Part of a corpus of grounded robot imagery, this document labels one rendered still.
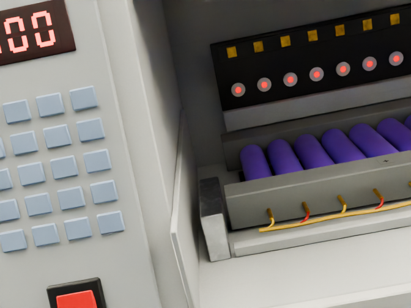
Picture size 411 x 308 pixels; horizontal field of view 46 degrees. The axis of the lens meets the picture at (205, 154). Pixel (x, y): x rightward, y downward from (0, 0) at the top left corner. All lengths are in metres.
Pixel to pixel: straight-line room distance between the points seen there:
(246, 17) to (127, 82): 0.22
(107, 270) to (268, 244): 0.09
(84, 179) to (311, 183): 0.13
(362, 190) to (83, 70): 0.17
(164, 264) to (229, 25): 0.24
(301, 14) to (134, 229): 0.26
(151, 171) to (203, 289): 0.07
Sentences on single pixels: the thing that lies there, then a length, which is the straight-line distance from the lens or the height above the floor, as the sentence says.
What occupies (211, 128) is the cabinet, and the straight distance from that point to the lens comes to 0.41.
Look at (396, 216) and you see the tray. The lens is 0.28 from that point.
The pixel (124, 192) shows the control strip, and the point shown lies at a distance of 0.21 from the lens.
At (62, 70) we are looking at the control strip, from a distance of 0.22.
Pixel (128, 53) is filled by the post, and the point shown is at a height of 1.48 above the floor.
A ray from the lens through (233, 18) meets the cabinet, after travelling 0.42.
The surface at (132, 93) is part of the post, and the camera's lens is 0.21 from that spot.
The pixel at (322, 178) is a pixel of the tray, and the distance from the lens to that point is 0.29.
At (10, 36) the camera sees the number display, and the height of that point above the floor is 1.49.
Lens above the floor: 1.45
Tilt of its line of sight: 5 degrees down
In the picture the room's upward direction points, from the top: 11 degrees counter-clockwise
